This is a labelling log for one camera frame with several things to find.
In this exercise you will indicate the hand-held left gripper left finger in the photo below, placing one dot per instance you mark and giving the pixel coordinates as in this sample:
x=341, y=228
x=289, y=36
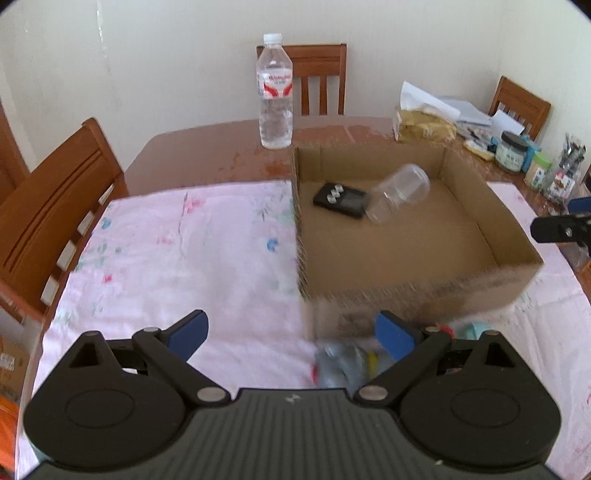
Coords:
x=189, y=330

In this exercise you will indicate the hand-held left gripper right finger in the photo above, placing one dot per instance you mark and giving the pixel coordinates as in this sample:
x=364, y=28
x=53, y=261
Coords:
x=392, y=334

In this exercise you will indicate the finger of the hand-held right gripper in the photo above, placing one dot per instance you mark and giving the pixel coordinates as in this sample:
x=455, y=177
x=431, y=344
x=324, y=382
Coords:
x=558, y=228
x=581, y=205

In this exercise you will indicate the grey rubber animal toy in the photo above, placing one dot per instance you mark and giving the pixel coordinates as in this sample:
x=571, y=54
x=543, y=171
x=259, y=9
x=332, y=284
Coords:
x=344, y=364

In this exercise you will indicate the cardboard box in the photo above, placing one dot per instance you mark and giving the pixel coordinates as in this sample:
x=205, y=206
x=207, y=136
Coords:
x=392, y=258

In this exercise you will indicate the light blue round disc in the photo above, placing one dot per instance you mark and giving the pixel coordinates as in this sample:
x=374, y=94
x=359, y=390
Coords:
x=475, y=328

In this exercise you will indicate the clear pen holder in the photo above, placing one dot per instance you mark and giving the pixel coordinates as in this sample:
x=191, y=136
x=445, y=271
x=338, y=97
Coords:
x=565, y=170

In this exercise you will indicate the pink floral cloth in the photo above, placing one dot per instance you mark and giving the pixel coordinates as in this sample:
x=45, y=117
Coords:
x=184, y=277

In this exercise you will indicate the small container green lid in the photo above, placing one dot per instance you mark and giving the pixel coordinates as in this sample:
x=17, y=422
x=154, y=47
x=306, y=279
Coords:
x=537, y=173

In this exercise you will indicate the blue box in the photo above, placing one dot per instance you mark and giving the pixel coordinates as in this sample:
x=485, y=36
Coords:
x=532, y=150

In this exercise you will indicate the glass jar black lid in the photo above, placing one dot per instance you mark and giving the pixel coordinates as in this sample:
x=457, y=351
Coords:
x=510, y=154

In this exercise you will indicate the flat yellow packet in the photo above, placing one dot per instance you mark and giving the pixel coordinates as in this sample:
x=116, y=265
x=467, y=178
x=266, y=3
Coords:
x=478, y=150

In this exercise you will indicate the white envelope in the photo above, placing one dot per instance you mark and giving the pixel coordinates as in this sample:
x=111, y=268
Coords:
x=505, y=121

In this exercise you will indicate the wooden chair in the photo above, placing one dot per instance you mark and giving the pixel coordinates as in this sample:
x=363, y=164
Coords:
x=9, y=157
x=521, y=104
x=51, y=198
x=318, y=64

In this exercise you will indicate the clear plastic jar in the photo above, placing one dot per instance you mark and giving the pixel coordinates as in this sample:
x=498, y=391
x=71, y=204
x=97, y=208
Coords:
x=401, y=189

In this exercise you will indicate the stack of papers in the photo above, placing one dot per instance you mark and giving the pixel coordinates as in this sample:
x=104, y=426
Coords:
x=466, y=110

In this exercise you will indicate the yellow tissue pack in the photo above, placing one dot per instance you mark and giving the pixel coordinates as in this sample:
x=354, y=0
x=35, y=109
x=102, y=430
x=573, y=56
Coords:
x=422, y=124

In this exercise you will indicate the brown carton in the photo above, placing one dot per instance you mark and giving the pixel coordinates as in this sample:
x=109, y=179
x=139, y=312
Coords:
x=11, y=364

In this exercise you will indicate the clear water bottle red label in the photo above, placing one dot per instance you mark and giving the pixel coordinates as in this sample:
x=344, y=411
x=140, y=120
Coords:
x=275, y=92

